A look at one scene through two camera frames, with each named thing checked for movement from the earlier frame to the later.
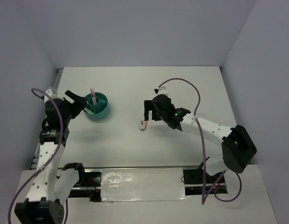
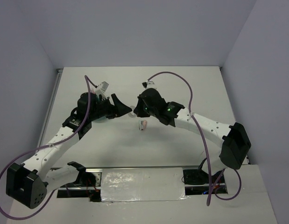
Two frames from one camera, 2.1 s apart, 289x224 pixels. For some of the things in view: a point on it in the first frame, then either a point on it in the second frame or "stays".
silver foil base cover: [143, 184] stays
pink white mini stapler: [141, 125] stays
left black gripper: [80, 102] → [119, 108]
